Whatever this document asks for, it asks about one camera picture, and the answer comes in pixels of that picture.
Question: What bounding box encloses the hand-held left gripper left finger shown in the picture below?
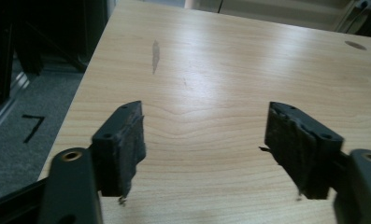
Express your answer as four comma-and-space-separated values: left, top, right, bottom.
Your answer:
90, 100, 147, 206

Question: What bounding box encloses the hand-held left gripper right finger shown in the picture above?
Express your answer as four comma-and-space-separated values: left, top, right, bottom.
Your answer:
258, 101, 345, 201

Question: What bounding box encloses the black metal stand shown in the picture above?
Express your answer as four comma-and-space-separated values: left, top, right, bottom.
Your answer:
0, 0, 109, 113

